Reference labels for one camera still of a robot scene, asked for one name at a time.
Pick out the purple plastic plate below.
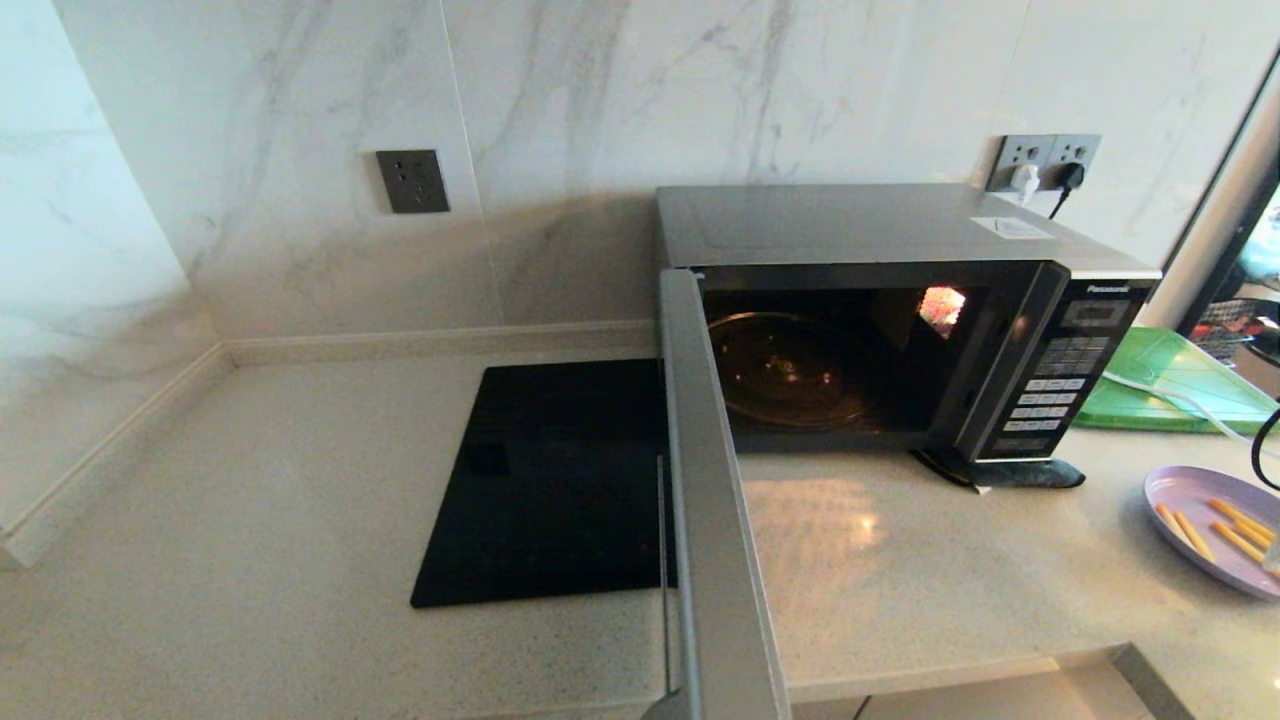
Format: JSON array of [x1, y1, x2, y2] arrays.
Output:
[[1144, 465, 1280, 601]]

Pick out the glass microwave turntable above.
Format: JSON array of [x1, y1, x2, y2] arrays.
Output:
[[708, 312, 876, 429]]

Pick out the silver Panasonic microwave oven body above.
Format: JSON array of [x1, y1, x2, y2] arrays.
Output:
[[655, 183, 1163, 464]]

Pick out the green plastic cutting board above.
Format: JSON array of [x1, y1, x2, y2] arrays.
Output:
[[1075, 327, 1280, 435]]

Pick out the dark grey cloth pad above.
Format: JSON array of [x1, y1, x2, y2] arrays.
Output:
[[910, 447, 1087, 493]]

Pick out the blurry blue object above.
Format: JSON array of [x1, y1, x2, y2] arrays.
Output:
[[1243, 213, 1280, 286]]

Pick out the black glass induction cooktop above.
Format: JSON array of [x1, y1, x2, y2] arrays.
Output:
[[411, 358, 679, 609]]

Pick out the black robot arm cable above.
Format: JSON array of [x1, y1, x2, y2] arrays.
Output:
[[1252, 405, 1280, 493]]

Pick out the white power cable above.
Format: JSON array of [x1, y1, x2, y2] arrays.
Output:
[[1100, 371, 1263, 449]]

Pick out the black wire basket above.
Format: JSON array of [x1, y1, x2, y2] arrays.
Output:
[[1195, 298, 1280, 361]]

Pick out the black power plug with cable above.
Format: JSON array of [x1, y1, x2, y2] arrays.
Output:
[[1048, 162, 1087, 219]]

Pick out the grey wall socket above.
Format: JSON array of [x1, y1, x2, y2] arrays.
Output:
[[376, 149, 451, 215], [1047, 134, 1103, 193], [987, 135, 1053, 194]]

